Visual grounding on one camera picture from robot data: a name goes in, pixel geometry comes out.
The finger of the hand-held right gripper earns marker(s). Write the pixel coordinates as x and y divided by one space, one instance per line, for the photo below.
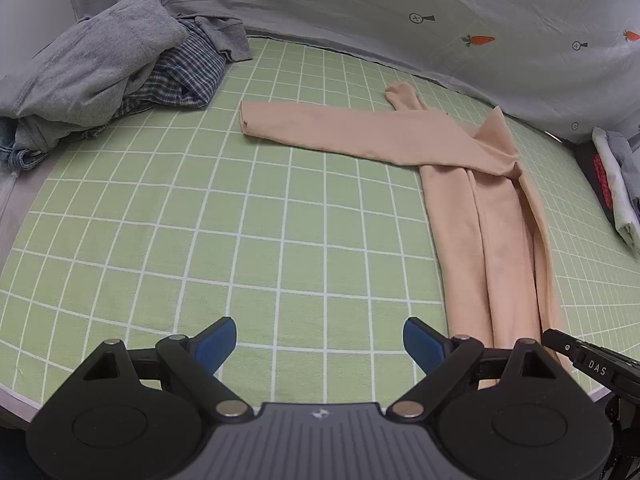
600 367

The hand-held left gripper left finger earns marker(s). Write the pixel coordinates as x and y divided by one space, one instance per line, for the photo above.
217 345

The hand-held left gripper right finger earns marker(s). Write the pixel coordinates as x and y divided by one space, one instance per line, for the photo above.
422 345

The beige long-sleeve shirt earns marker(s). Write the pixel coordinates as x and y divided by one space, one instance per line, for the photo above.
465 220

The green checked sheet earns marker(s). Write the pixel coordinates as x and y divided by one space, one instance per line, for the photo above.
225 220

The white folded garment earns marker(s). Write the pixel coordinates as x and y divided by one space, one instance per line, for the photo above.
622 200

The grey folded garment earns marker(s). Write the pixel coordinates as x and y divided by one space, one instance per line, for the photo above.
629 160

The blue plaid shirt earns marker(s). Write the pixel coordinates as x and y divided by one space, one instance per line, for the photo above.
185 72

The blue jeans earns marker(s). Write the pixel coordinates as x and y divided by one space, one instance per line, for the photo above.
17 147

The grey t-shirt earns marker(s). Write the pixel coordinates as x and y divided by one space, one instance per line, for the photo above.
227 37

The grey sweatshirt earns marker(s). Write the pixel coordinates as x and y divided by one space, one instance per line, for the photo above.
90 65

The grey printed sheet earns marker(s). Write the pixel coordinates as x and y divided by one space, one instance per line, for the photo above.
375 10

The white board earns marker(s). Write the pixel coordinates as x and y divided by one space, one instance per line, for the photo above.
35 25

